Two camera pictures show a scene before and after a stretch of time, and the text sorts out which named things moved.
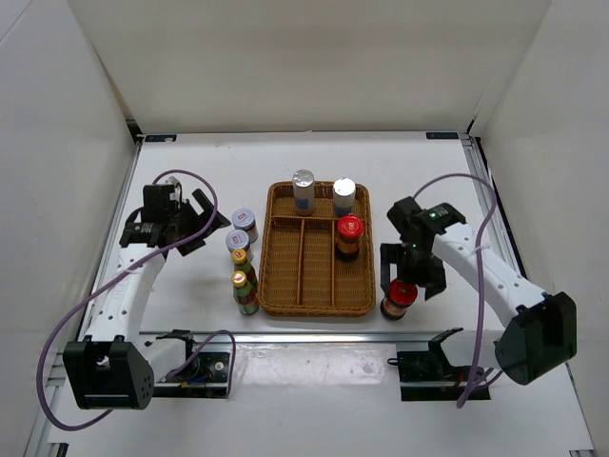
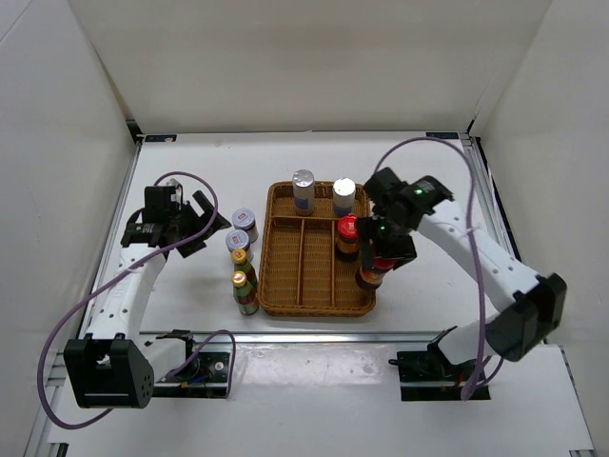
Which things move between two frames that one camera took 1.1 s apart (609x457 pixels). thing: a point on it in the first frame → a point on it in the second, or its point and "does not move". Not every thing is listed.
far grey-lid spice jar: x=244 y=219 does not move
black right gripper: x=433 y=278 → x=403 y=253
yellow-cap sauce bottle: x=242 y=264 does not move
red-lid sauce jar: x=349 y=229 does not move
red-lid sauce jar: x=400 y=295 → x=371 y=278
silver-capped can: x=304 y=191 does not move
